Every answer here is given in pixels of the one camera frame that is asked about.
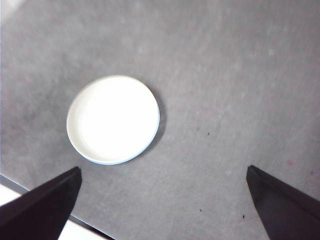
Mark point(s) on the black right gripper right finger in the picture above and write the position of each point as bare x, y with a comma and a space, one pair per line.
287, 210

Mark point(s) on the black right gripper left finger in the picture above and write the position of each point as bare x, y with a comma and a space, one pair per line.
42, 210

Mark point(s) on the white round plate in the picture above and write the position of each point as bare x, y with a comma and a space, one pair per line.
112, 117

